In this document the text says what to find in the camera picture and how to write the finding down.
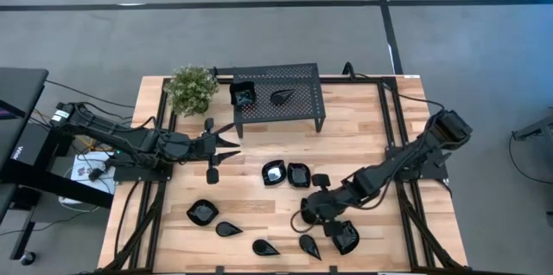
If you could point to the black teardrop-shaped mini plate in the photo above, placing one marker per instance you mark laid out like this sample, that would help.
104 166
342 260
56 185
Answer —
262 247
308 244
225 229
278 97

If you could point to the black leaf-shaped mini plate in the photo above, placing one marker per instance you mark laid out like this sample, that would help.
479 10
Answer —
274 175
347 240
202 213

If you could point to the black desk top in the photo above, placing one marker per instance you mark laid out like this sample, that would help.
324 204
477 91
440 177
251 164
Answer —
21 85

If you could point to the black floor stand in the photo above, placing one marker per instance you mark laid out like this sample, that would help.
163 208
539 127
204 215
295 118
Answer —
535 130

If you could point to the black desk leg frame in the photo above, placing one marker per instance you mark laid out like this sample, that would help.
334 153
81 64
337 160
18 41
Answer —
65 188

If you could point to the black table edge clamp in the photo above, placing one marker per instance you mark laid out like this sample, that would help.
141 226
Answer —
333 270
220 270

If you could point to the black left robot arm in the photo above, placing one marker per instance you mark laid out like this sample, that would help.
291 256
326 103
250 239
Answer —
108 130

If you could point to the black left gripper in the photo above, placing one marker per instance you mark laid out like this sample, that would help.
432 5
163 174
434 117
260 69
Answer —
190 147

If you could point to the black square bowl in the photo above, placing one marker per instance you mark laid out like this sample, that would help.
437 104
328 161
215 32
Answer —
299 175
303 223

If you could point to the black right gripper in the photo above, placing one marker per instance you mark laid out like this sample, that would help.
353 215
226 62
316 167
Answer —
328 206

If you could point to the green plant in black pot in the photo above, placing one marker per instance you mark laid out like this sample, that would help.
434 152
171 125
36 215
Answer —
190 87

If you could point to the black computer case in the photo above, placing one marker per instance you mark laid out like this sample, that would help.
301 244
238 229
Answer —
26 149

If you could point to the black square mini plate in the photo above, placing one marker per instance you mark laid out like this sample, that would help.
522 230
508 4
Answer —
243 86

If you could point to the black perforated metal shelf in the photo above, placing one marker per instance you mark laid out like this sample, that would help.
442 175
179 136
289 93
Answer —
302 106

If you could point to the black aluminium table frame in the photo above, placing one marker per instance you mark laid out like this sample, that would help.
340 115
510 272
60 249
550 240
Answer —
358 80

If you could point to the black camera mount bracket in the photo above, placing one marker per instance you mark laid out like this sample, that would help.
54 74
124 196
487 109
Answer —
347 69

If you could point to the black caster wheel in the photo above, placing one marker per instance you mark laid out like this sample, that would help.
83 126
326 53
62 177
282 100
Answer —
28 258

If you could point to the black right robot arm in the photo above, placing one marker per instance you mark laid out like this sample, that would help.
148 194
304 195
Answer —
410 158

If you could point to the white electronics box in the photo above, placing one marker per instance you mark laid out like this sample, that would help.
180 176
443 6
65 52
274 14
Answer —
82 173

